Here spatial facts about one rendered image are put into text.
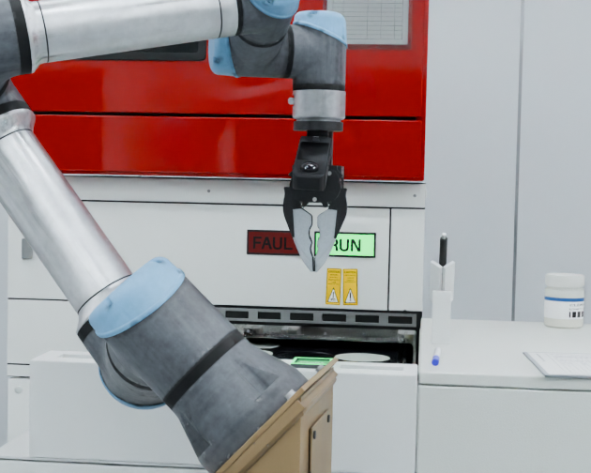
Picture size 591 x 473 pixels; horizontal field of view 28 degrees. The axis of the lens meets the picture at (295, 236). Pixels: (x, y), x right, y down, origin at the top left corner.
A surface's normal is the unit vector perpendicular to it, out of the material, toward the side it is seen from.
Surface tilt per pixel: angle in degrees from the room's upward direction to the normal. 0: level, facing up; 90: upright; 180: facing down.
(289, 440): 90
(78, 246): 70
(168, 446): 90
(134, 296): 75
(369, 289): 90
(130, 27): 111
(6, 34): 92
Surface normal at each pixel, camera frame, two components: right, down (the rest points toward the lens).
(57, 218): 0.11, -0.29
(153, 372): -0.49, 0.36
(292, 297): -0.11, 0.05
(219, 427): -0.50, -0.06
